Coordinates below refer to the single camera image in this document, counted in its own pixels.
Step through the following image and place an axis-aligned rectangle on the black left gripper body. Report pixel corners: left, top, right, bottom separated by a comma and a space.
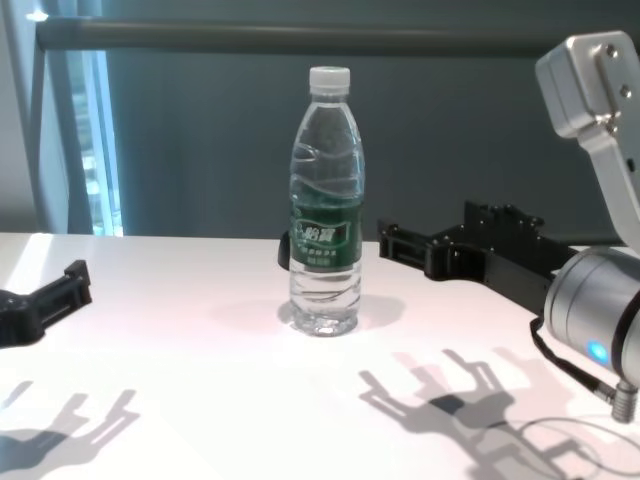
0, 287, 39, 350

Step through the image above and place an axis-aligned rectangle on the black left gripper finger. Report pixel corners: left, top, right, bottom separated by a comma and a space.
24, 259, 94, 345

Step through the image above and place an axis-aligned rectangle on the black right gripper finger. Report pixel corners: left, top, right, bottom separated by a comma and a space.
377, 218, 444, 279
463, 200, 545, 236

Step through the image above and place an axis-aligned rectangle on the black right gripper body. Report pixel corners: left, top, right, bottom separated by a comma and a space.
424, 223, 584, 312

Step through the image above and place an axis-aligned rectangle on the clear water bottle green label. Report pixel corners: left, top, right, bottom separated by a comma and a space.
288, 65, 365, 338

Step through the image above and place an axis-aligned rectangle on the green YES button black base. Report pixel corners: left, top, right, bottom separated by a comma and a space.
277, 229, 293, 272

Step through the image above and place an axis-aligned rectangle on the grey railing handrail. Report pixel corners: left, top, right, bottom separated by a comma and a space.
37, 17, 640, 57

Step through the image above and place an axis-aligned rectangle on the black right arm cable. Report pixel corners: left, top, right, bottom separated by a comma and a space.
528, 314, 637, 422

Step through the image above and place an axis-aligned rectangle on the grey railing post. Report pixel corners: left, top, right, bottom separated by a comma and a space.
29, 47, 55, 235

